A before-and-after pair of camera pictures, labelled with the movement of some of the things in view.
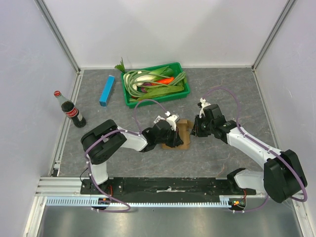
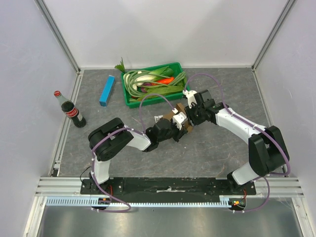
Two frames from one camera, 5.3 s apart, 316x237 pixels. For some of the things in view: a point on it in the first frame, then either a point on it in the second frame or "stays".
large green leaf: x=154 y=91 stays
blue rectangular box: x=107 y=91 stays
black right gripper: x=197 y=127 to x=191 y=116
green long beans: x=131 y=77 stays
